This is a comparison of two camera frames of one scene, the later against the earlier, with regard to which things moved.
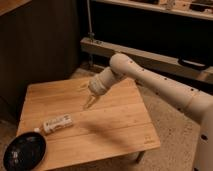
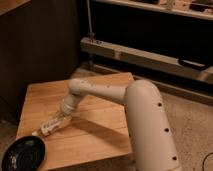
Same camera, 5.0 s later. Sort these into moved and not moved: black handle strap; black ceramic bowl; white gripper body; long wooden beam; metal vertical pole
Moved: white gripper body
Not moved: metal vertical pole; long wooden beam; black ceramic bowl; black handle strap
